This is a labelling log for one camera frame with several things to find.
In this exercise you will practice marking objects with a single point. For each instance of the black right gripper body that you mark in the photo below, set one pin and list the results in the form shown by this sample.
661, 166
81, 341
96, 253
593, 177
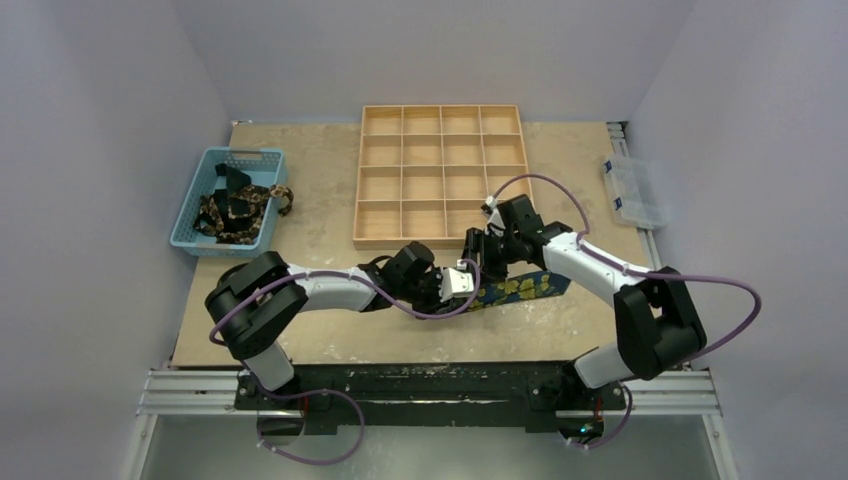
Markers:
490, 253

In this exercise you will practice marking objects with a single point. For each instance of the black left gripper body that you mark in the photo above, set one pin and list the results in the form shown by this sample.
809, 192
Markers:
424, 295

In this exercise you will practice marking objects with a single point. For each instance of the blue floral tie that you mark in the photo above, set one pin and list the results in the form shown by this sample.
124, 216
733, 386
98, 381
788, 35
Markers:
520, 288

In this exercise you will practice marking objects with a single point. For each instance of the wooden compartment tray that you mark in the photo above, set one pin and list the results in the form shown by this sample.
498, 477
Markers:
424, 171

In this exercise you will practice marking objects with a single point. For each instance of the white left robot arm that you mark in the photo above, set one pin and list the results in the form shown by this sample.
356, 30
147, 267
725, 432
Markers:
254, 302

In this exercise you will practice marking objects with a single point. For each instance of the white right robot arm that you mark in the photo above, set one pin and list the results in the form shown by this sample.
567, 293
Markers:
657, 325

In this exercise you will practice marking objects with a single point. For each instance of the clear plastic box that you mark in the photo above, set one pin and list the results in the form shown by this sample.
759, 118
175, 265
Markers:
630, 184

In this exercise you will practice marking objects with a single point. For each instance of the leopard print tie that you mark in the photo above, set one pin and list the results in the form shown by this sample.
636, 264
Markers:
237, 218

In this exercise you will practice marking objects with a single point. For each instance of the blue plastic basket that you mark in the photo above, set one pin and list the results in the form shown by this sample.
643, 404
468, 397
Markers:
264, 166

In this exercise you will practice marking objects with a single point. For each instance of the black tie in basket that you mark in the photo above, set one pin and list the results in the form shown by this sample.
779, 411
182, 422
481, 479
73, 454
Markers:
231, 201

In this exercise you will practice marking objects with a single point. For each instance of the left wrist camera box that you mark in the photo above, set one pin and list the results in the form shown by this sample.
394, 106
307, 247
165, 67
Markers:
457, 282

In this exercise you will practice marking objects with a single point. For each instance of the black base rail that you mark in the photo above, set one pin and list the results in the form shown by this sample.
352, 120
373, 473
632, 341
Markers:
534, 396

